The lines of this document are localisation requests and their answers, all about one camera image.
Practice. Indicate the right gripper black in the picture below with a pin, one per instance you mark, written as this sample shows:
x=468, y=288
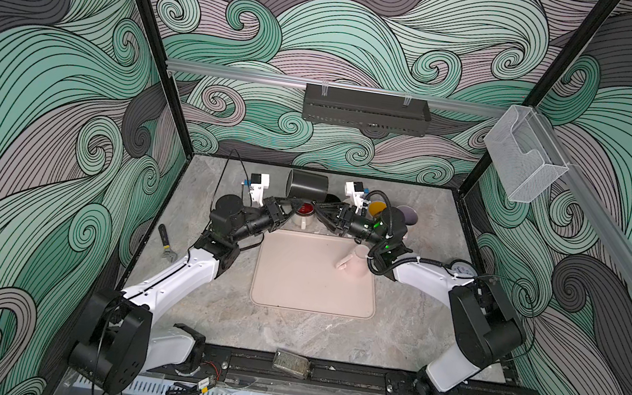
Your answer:
x=347, y=219

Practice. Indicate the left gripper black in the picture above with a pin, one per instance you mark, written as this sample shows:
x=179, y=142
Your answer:
x=274, y=217

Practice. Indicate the cream upside-down mug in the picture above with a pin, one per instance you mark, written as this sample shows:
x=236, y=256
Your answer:
x=304, y=216

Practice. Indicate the black mug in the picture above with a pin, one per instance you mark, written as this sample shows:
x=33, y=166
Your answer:
x=306, y=185

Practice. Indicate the pink iridescent mug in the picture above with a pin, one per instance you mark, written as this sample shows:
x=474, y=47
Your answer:
x=410, y=215

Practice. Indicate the blue butterfly mug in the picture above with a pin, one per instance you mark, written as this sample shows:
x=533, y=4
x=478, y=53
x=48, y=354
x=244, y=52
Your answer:
x=375, y=208

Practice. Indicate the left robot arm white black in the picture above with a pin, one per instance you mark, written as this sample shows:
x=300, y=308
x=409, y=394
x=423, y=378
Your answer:
x=130, y=314

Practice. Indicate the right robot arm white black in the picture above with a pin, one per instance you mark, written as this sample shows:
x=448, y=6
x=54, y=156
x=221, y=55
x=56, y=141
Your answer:
x=485, y=323

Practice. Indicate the pink upside-down mug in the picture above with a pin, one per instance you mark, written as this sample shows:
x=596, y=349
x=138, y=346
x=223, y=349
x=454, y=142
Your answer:
x=354, y=264

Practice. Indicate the pink tray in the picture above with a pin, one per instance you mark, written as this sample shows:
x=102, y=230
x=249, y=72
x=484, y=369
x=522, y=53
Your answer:
x=296, y=271

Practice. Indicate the small round clock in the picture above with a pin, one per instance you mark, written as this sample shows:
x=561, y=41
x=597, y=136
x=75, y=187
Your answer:
x=463, y=269

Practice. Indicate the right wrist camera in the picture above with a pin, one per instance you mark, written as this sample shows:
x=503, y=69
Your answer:
x=355, y=193

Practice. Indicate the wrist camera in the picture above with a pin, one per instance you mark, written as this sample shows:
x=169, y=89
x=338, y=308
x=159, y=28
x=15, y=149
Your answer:
x=355, y=193
x=257, y=184

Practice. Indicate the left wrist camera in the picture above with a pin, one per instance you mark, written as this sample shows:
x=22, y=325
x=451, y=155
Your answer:
x=257, y=184

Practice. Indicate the black wall shelf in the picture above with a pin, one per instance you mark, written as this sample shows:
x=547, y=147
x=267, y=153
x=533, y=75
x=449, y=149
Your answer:
x=353, y=108

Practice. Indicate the aluminium wall rail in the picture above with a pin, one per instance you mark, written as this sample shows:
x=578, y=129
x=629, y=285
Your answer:
x=282, y=80

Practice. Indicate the clear plastic wall bin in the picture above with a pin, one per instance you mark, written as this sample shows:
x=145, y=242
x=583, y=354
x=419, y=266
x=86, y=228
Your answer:
x=526, y=154

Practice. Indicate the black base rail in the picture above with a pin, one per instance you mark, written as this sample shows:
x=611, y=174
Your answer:
x=238, y=367

